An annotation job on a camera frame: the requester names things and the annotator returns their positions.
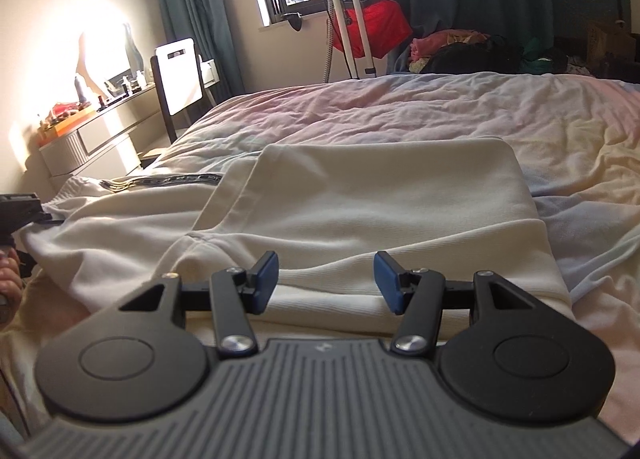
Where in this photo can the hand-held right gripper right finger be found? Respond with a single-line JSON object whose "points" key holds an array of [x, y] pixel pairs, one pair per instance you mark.
{"points": [[387, 281]]}

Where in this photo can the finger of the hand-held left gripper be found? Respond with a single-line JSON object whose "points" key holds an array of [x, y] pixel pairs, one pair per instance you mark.
{"points": [[54, 220]]}

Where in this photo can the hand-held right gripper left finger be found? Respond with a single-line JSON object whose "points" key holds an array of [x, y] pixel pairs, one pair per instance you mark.
{"points": [[265, 281]]}

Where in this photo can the white pants with striped band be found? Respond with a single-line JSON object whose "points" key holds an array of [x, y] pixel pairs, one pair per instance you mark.
{"points": [[350, 199]]}

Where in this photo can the person's left hand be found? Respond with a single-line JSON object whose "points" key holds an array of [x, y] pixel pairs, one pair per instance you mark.
{"points": [[10, 279]]}

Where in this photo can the white dressing table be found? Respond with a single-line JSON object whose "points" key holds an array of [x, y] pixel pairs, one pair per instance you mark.
{"points": [[100, 134]]}

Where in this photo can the orange tray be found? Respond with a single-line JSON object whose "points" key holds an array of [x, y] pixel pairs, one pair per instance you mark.
{"points": [[70, 121]]}

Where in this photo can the small white bottle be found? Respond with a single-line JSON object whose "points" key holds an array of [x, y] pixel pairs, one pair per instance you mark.
{"points": [[140, 80]]}

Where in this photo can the dark chair with white back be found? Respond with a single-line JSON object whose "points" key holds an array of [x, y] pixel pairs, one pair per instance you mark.
{"points": [[177, 79]]}

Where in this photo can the pastel bed sheet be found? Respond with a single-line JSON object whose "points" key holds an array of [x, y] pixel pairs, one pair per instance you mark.
{"points": [[450, 104]]}

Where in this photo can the grey vase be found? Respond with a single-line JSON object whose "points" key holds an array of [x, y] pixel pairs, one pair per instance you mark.
{"points": [[132, 46]]}

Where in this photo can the black clothing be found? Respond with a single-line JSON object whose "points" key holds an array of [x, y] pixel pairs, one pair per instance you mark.
{"points": [[475, 56]]}

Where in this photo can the pink clothing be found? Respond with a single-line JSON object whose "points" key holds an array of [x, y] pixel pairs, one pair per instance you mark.
{"points": [[440, 41]]}

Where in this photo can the red cloth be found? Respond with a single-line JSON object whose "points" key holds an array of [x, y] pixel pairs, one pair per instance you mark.
{"points": [[380, 26]]}

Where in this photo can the garment steamer stand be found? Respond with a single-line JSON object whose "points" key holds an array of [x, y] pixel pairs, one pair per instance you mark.
{"points": [[350, 14]]}

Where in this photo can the green clothing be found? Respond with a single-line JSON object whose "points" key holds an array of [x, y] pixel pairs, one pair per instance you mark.
{"points": [[542, 56]]}

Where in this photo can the cardboard box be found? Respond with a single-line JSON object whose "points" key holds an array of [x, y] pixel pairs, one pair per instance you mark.
{"points": [[607, 41]]}

